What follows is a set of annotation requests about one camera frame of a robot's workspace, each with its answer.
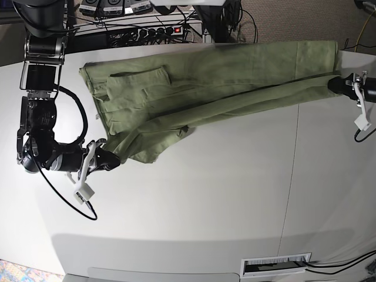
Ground black cables at grommet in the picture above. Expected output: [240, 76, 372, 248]
[305, 250, 376, 275]

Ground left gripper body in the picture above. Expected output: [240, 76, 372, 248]
[350, 71, 375, 120]

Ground yellow cable on floor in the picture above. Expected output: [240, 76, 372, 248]
[353, 11, 376, 52]

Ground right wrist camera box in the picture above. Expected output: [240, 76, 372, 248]
[74, 183, 95, 204]

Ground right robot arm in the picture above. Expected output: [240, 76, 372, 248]
[12, 1, 120, 184]

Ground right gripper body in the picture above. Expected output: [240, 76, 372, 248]
[49, 138, 106, 188]

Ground grey table leg column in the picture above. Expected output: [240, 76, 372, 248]
[194, 5, 218, 44]

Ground green T-shirt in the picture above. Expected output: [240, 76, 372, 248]
[79, 41, 339, 163]

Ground table cable grommet slot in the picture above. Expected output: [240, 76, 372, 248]
[240, 253, 312, 278]

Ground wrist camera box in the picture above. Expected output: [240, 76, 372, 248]
[74, 183, 95, 204]
[354, 115, 371, 131]

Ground camera black cable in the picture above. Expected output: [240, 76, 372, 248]
[28, 85, 98, 221]
[354, 127, 374, 143]

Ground black power strip red switch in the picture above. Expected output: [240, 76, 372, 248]
[140, 26, 184, 37]

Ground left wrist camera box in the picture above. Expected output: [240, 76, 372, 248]
[354, 115, 371, 131]

